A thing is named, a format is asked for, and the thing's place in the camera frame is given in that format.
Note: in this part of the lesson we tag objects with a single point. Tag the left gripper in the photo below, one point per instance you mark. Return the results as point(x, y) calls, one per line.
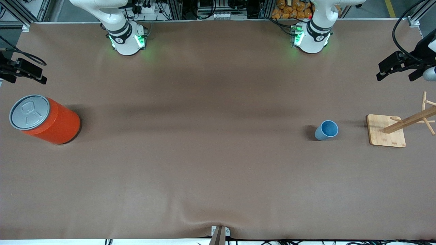
point(417, 58)

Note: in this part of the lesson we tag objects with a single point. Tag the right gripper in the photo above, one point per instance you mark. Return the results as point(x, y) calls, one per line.
point(7, 67)

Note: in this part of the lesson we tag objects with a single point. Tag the blue plastic cup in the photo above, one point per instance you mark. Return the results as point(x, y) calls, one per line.
point(323, 134)

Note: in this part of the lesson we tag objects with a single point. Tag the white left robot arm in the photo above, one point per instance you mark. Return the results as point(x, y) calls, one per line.
point(316, 37)

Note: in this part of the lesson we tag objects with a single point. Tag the bamboo cup rack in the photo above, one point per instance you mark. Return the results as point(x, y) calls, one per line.
point(386, 134)

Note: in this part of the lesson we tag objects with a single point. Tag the white corner clamp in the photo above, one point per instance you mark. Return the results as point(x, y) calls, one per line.
point(414, 23)
point(25, 28)

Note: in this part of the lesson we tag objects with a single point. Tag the orange can with grey lid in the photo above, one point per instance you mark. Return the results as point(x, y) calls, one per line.
point(58, 124)

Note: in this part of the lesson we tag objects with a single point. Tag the orange mesh bag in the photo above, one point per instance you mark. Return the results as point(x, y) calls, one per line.
point(289, 12)

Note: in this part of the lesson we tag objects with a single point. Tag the white power strip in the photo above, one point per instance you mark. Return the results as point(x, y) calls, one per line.
point(146, 9)

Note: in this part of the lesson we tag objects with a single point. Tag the brown table mat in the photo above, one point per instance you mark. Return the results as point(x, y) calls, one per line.
point(218, 102)

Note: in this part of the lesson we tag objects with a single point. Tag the aluminium frame strut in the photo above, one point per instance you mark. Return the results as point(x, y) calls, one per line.
point(265, 9)
point(418, 12)
point(174, 10)
point(18, 13)

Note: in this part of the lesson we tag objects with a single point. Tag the grey bracket with brown post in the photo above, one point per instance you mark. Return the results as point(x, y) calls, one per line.
point(219, 238)

